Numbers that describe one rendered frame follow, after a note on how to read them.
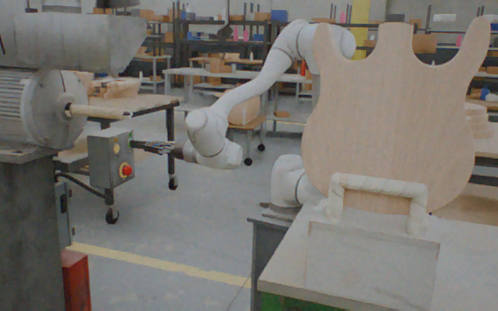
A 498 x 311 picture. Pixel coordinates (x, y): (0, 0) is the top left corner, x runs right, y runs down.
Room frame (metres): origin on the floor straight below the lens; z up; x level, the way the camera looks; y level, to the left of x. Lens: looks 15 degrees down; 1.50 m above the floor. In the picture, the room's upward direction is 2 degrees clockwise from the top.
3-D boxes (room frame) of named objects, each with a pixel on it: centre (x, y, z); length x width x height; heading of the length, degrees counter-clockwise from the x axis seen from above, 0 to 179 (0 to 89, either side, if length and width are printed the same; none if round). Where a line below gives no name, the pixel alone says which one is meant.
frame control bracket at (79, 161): (1.57, 0.62, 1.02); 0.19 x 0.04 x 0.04; 162
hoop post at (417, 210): (0.85, -0.35, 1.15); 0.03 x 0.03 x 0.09
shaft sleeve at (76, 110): (1.32, 0.46, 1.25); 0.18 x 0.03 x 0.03; 72
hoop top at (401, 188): (0.88, -0.27, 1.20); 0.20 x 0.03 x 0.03; 71
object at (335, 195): (0.91, -0.19, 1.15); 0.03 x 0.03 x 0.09
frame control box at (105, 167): (1.62, 0.60, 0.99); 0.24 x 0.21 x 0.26; 72
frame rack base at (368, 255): (0.93, -0.28, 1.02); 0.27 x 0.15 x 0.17; 72
